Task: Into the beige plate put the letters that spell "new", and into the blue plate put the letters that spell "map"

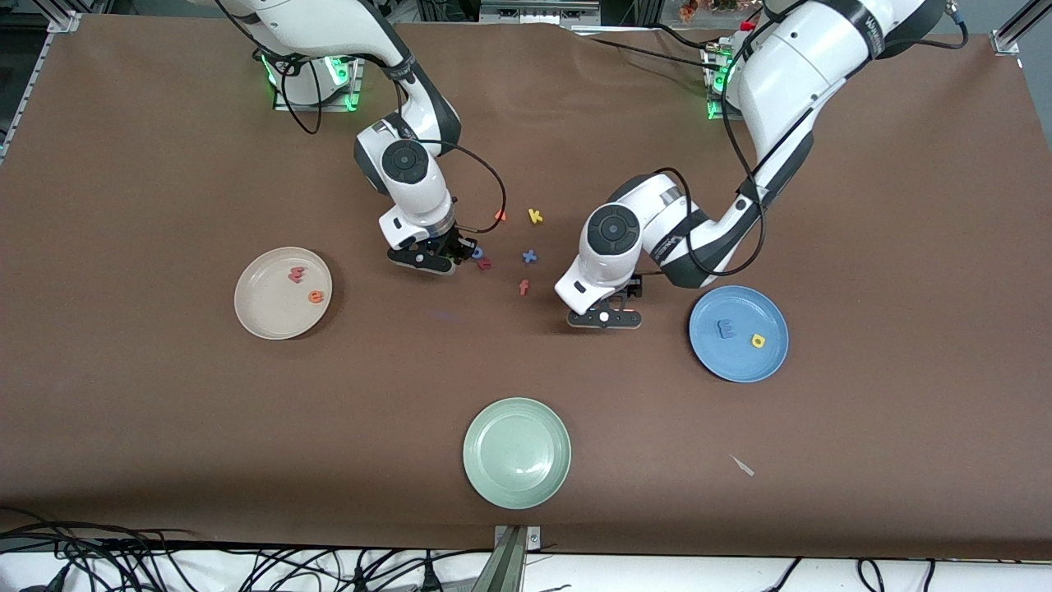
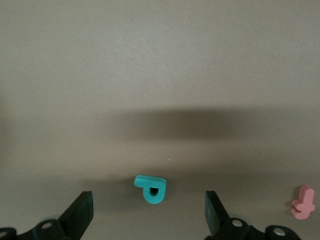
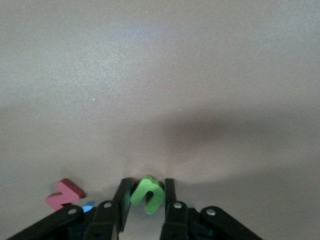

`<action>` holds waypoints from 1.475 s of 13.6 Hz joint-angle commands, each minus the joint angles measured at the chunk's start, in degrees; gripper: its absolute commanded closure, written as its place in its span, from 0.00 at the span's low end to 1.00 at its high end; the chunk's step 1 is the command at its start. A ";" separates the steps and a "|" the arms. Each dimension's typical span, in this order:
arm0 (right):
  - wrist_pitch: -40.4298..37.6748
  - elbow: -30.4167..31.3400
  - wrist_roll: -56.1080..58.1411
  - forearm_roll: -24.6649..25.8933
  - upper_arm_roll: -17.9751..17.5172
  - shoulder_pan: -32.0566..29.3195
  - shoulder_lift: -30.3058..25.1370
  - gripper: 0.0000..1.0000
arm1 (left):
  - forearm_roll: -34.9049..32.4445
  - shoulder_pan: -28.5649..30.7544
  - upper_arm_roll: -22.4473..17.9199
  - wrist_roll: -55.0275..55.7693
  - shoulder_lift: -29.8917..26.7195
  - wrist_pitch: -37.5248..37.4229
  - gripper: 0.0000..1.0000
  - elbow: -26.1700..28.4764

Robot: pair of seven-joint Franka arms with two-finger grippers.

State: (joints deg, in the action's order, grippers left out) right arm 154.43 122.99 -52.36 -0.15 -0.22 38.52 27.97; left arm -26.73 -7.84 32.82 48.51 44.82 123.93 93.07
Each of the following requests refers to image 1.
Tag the grey metal device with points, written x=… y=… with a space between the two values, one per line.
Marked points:
x=538 y=10

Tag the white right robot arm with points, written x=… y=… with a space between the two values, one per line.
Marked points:
x=407 y=164

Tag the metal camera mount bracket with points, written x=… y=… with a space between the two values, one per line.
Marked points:
x=511 y=555

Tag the pale green round plate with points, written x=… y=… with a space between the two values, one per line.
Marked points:
x=517 y=453

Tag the orange dried plant decoration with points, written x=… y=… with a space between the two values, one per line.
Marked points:
x=690 y=8

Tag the blue round plate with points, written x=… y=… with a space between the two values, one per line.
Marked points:
x=739 y=362

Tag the small grey paper scrap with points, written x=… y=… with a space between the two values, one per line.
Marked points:
x=743 y=466

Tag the brown table cover sheet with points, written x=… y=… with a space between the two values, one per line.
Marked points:
x=164 y=411

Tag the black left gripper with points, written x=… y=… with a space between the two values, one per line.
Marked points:
x=634 y=288

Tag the pink foam letter w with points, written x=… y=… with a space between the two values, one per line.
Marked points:
x=297 y=275

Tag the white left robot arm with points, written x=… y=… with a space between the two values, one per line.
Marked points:
x=781 y=66

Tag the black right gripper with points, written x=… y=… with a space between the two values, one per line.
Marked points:
x=454 y=242

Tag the aluminium frame profile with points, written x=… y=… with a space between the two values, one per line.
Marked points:
x=62 y=20
x=1015 y=29

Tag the blue foam letter m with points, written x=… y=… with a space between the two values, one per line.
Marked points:
x=726 y=330

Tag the beige brown round plate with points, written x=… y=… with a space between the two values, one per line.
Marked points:
x=275 y=308

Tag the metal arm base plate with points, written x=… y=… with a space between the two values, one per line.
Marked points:
x=713 y=108
x=329 y=104

